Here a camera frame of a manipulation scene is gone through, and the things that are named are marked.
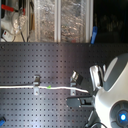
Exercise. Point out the black perforated pegboard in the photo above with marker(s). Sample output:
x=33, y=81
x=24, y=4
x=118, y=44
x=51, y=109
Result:
x=54, y=63

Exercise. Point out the left metal cable clip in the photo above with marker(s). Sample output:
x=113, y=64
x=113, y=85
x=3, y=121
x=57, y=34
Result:
x=36, y=84

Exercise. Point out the blue object bottom left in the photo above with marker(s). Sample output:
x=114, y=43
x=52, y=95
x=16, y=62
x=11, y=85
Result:
x=2, y=120

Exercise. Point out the red handled tool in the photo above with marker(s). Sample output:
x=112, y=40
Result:
x=5, y=7

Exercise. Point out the blue clamp handle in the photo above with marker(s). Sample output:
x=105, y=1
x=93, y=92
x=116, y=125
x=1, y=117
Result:
x=94, y=34

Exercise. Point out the right metal cable clip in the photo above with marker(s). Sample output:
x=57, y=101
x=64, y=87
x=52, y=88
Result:
x=73, y=83

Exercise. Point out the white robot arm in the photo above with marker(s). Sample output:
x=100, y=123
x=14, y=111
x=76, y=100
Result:
x=108, y=94

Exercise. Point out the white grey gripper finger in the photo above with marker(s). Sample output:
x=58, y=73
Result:
x=96, y=76

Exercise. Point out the clear plastic storage bin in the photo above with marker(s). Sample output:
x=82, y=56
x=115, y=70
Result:
x=63, y=20

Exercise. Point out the metal cable clip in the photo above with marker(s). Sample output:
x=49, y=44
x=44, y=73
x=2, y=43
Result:
x=73, y=83
x=36, y=84

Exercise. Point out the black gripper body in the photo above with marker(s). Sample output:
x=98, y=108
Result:
x=86, y=101

